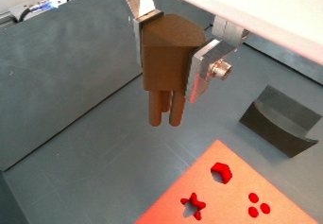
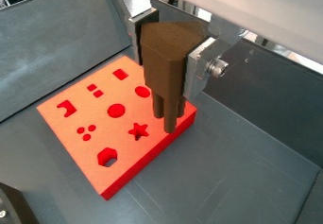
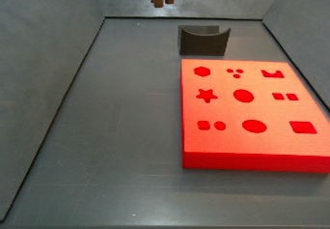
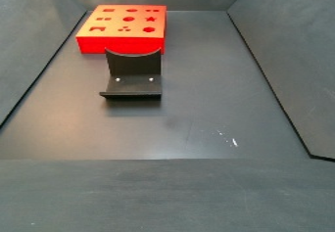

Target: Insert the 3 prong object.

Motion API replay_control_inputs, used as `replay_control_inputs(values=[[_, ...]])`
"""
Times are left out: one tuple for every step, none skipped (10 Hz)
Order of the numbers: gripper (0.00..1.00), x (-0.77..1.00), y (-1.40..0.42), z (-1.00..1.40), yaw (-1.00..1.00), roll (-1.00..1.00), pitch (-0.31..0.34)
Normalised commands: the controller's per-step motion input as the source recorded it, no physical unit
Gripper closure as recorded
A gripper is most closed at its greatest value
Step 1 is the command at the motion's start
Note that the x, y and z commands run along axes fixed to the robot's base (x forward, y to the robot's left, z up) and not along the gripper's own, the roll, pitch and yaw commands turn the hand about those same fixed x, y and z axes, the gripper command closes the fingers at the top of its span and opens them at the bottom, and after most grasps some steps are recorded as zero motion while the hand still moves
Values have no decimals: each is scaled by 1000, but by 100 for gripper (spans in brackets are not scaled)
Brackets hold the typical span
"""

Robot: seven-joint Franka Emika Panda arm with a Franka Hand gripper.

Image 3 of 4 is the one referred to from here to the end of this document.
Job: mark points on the red shape sorting board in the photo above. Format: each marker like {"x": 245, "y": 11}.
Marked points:
{"x": 251, "y": 118}

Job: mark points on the dark grey curved block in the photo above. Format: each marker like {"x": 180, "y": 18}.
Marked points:
{"x": 203, "y": 40}

